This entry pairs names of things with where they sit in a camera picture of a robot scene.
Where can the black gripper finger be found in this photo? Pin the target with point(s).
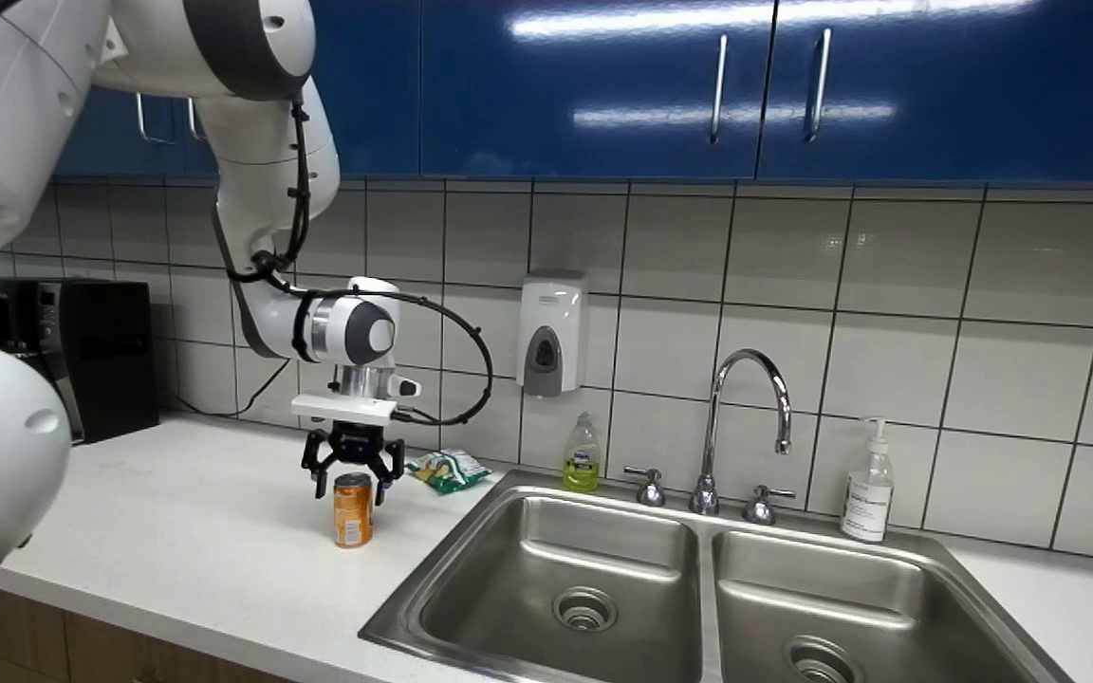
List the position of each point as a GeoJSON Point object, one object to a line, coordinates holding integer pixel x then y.
{"type": "Point", "coordinates": [316, 462]}
{"type": "Point", "coordinates": [385, 467]}

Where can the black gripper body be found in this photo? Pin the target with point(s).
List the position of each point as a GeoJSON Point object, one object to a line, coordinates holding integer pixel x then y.
{"type": "Point", "coordinates": [352, 443]}

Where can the orange drink can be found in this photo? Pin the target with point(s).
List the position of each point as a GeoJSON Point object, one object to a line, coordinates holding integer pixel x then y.
{"type": "Point", "coordinates": [354, 515]}

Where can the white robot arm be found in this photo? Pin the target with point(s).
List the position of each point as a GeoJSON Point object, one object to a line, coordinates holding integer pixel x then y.
{"type": "Point", "coordinates": [15, 100]}

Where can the stainless steel double sink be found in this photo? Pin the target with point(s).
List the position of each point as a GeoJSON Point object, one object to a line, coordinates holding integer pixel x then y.
{"type": "Point", "coordinates": [547, 554]}

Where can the green snack bag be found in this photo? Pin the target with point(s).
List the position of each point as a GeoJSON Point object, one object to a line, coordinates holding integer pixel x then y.
{"type": "Point", "coordinates": [448, 473]}

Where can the yellow-green dish soap bottle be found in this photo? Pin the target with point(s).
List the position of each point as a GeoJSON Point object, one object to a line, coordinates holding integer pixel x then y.
{"type": "Point", "coordinates": [582, 467]}

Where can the black box appliance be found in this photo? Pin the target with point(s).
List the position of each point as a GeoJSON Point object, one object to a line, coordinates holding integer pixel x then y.
{"type": "Point", "coordinates": [110, 361]}

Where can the chrome faucet knob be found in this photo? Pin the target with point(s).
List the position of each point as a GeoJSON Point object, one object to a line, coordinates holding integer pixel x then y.
{"type": "Point", "coordinates": [759, 506]}
{"type": "Point", "coordinates": [652, 486]}

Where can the chrome gooseneck faucet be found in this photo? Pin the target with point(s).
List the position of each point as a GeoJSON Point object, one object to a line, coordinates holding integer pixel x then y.
{"type": "Point", "coordinates": [712, 443]}

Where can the blue cabinet door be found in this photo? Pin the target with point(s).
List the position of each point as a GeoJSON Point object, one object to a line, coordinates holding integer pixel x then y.
{"type": "Point", "coordinates": [977, 90]}
{"type": "Point", "coordinates": [97, 137]}
{"type": "Point", "coordinates": [597, 78]}
{"type": "Point", "coordinates": [382, 90]}

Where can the clear pump soap bottle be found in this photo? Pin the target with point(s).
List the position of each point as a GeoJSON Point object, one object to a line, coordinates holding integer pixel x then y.
{"type": "Point", "coordinates": [868, 499]}

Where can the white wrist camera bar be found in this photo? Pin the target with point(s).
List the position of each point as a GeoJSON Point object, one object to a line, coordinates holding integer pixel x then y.
{"type": "Point", "coordinates": [343, 408]}

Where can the white wall soap dispenser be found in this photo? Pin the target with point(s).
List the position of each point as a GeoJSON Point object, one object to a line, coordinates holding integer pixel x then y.
{"type": "Point", "coordinates": [550, 328]}

